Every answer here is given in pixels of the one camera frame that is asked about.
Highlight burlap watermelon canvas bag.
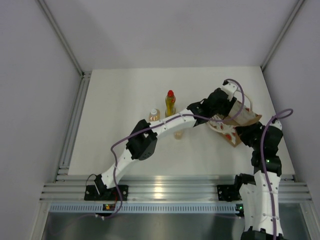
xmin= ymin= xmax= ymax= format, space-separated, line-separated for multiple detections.
xmin=206 ymin=94 xmax=262 ymax=147

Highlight yellow bottle red cap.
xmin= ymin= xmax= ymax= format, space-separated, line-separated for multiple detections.
xmin=165 ymin=90 xmax=176 ymax=117

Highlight yellow bottle white cap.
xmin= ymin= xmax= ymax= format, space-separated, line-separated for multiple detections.
xmin=174 ymin=130 xmax=184 ymax=140

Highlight pale bottle white cap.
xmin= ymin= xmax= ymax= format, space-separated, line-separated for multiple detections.
xmin=148 ymin=108 xmax=161 ymax=122

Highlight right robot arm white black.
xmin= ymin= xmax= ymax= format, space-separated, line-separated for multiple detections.
xmin=232 ymin=119 xmax=284 ymax=240

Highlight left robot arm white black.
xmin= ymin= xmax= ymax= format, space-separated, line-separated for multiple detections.
xmin=94 ymin=85 xmax=239 ymax=200

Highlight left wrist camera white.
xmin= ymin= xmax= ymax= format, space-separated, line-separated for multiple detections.
xmin=221 ymin=82 xmax=239 ymax=99

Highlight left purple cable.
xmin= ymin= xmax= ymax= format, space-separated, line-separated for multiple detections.
xmin=94 ymin=78 xmax=245 ymax=221

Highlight purple cable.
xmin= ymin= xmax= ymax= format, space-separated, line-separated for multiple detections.
xmin=94 ymin=78 xmax=245 ymax=221
xmin=261 ymin=108 xmax=294 ymax=240

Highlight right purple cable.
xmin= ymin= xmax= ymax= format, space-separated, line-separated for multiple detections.
xmin=261 ymin=108 xmax=294 ymax=240

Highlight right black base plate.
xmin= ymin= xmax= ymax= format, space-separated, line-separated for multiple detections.
xmin=216 ymin=184 xmax=242 ymax=202

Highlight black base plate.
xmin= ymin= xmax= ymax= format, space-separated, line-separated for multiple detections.
xmin=84 ymin=185 xmax=129 ymax=201
xmin=216 ymin=184 xmax=242 ymax=202

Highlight right aluminium frame post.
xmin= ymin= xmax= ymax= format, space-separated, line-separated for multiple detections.
xmin=260 ymin=0 xmax=308 ymax=72

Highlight aluminium frame post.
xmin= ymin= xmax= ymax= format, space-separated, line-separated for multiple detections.
xmin=37 ymin=0 xmax=86 ymax=76
xmin=260 ymin=0 xmax=308 ymax=72

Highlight left aluminium frame post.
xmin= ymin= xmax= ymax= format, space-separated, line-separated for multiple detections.
xmin=37 ymin=0 xmax=86 ymax=76

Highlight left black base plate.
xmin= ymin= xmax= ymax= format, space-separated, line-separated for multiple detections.
xmin=84 ymin=185 xmax=129 ymax=201

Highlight aluminium rail frame front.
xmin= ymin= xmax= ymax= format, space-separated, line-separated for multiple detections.
xmin=40 ymin=175 xmax=312 ymax=203

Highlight grey slotted cable duct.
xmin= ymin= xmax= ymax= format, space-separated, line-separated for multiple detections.
xmin=49 ymin=203 xmax=244 ymax=214

